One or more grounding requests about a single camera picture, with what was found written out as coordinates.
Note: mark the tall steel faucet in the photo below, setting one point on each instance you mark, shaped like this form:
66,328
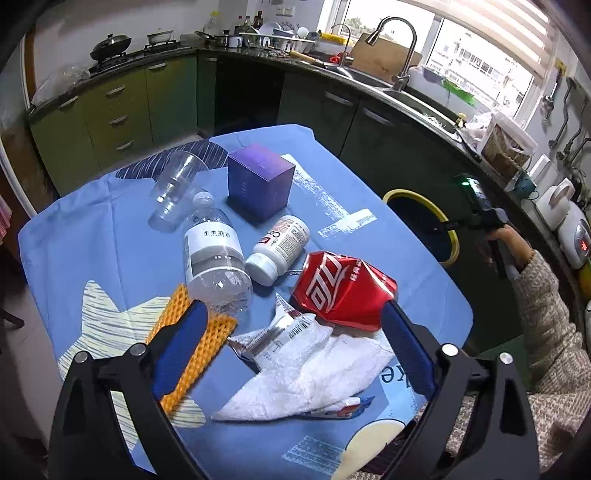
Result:
406,69

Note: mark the black wok with lid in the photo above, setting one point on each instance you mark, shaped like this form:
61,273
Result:
111,46

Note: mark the red and blue wrapper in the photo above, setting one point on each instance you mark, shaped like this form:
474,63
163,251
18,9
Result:
353,408

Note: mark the white window blind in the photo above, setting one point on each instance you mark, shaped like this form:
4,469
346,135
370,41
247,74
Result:
498,32

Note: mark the yellow rimmed trash bin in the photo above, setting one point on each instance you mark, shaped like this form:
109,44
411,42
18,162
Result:
418,217

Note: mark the clear plastic bag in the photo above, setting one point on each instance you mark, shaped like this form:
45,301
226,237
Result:
60,85

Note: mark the hanging metal ladle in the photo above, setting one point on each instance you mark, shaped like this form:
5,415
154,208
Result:
548,104

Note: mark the teal mug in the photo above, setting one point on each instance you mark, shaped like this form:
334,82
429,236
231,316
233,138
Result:
525,185

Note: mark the clear plastic cup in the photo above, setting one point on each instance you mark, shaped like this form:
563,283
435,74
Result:
175,194

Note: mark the person's patterned coat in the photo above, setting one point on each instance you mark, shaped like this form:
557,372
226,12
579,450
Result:
561,424

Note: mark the white paper towel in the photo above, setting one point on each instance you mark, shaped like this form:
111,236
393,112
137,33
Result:
314,374

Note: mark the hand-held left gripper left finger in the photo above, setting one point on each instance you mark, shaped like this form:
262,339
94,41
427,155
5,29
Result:
184,341

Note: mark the steel pan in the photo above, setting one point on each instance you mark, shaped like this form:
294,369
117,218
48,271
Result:
217,39

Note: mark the person's right forearm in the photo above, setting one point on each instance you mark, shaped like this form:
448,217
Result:
547,314

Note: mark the small steel faucet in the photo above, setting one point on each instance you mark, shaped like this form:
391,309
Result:
349,46

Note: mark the dark green sink cabinet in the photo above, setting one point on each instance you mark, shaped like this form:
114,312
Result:
323,110

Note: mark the yellow container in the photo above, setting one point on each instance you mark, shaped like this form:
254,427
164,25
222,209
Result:
334,38

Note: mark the white kettle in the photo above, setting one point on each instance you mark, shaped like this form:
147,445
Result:
554,205

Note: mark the white mug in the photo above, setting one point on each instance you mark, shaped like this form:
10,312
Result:
236,42

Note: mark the crushed red soda can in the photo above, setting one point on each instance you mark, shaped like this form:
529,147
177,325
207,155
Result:
341,290

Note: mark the purple cardboard box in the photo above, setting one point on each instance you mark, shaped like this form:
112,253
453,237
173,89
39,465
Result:
258,184

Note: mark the person's right hand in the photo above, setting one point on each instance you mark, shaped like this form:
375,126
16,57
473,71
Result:
510,242

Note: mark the blue printed tablecloth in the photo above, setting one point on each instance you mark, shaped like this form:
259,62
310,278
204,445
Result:
115,240

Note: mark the clear oil bottle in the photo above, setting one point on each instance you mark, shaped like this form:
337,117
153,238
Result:
212,23

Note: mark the black gas stove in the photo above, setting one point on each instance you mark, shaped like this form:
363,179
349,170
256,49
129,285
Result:
138,55

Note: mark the light green base cabinet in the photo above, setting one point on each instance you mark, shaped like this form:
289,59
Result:
129,106

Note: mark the plastic wrapped basket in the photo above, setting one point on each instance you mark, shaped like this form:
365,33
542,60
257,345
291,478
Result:
505,147

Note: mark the wooden cutting board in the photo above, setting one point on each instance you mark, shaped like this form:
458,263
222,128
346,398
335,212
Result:
383,57

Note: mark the white pill bottle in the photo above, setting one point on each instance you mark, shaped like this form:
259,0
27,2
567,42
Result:
277,249

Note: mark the orange foam net sleeve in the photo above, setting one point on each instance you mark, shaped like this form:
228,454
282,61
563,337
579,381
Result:
210,346

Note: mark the white rice cooker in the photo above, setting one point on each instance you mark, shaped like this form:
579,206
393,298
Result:
575,235

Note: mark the wooden rolling pin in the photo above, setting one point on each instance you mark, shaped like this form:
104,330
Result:
304,56

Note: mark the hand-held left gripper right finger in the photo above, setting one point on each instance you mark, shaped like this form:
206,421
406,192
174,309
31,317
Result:
408,350

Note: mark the dish rack with dishes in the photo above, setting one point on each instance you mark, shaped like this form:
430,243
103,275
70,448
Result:
277,44

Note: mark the steel sink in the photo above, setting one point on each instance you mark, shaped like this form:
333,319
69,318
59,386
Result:
364,79

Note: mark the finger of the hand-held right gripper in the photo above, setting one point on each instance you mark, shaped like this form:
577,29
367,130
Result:
450,225

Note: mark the silver foil wrapper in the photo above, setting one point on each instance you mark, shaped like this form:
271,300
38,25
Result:
272,337

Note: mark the clear plastic water bottle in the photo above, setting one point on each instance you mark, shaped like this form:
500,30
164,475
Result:
214,258

